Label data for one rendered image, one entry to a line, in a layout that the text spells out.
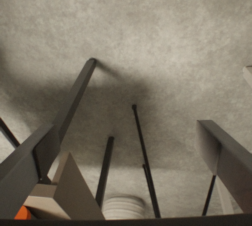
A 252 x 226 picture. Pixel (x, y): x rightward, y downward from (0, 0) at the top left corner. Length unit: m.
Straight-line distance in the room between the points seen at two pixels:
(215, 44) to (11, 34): 1.01
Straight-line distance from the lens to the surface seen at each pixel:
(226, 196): 1.51
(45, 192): 0.47
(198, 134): 0.17
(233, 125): 1.35
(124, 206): 2.13
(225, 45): 0.99
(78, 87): 0.77
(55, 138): 0.17
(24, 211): 0.55
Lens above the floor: 0.85
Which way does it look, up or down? 50 degrees down
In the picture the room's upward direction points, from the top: 171 degrees counter-clockwise
